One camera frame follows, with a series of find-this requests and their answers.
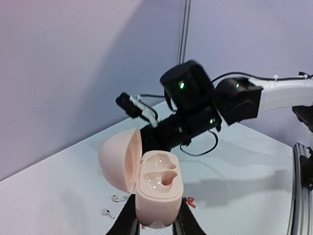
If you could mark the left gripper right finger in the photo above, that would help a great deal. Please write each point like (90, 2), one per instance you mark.
(186, 223)

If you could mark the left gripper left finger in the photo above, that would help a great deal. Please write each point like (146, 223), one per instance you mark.
(127, 222)

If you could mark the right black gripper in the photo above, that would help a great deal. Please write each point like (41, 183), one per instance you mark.
(169, 133)

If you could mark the pink charging case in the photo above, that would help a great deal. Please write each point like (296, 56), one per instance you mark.
(154, 177)

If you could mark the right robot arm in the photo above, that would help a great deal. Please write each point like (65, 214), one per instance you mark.
(203, 103)

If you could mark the red earbud left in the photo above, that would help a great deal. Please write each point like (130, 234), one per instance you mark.
(190, 202)

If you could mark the pink earbud left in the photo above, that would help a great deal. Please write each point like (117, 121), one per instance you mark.
(107, 212)

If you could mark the pink earbud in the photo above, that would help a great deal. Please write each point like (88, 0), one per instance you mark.
(117, 199)
(107, 212)

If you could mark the pink earbud right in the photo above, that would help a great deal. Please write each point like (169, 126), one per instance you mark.
(117, 199)

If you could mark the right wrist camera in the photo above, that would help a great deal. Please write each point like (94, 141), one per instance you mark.
(135, 107)

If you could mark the front aluminium rail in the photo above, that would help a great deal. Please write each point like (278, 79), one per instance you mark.
(301, 214)

